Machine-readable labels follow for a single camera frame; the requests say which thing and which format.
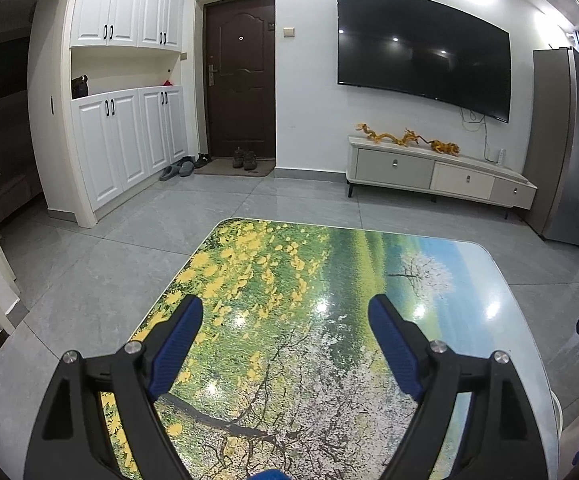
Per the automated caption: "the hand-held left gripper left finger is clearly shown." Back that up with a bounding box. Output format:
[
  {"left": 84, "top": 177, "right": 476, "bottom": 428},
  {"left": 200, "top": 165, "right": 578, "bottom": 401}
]
[{"left": 22, "top": 295, "right": 204, "bottom": 480}]

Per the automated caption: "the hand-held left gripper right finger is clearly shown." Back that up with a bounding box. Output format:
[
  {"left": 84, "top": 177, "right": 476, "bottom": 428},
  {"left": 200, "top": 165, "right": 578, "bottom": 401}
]
[{"left": 368, "top": 294, "right": 550, "bottom": 480}]

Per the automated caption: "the white television cabinet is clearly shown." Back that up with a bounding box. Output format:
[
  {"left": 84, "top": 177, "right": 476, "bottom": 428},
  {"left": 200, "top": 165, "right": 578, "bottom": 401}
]
[{"left": 347, "top": 135, "right": 539, "bottom": 218}]

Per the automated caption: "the brown doormat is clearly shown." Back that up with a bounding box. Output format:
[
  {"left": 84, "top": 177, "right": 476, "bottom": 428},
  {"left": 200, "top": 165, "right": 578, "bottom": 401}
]
[{"left": 194, "top": 159, "right": 275, "bottom": 177}]

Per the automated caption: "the grey refrigerator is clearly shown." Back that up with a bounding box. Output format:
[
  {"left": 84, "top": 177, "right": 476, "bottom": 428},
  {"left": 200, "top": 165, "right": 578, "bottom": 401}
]
[{"left": 522, "top": 46, "right": 579, "bottom": 253}]

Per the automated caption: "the pair of brown shoes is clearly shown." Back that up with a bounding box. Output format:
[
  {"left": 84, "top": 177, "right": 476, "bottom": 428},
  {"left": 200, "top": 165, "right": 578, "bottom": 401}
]
[{"left": 232, "top": 147, "right": 258, "bottom": 170}]

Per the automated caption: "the golden tiger figurine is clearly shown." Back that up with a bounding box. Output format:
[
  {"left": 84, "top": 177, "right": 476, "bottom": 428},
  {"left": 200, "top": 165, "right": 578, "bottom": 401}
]
[{"left": 429, "top": 139, "right": 461, "bottom": 157}]

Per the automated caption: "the golden dragon figurine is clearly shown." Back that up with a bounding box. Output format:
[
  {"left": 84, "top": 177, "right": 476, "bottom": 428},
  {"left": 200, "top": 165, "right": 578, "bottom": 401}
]
[{"left": 354, "top": 122, "right": 427, "bottom": 149}]

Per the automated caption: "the white shoe cabinet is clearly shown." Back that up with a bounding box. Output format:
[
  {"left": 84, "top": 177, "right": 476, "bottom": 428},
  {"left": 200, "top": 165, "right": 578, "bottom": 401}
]
[{"left": 50, "top": 0, "right": 189, "bottom": 229}]

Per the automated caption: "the dark brown entrance door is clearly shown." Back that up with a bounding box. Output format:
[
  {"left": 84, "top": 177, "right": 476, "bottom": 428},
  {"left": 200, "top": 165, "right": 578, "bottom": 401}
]
[{"left": 202, "top": 0, "right": 276, "bottom": 163}]

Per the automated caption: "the television power cable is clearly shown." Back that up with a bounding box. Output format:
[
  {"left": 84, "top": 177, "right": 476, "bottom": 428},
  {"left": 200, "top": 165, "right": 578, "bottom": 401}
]
[{"left": 461, "top": 106, "right": 503, "bottom": 162}]

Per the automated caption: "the black wall television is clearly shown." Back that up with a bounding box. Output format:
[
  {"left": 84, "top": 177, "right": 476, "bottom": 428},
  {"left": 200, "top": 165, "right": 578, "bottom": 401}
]
[{"left": 337, "top": 0, "right": 511, "bottom": 123}]

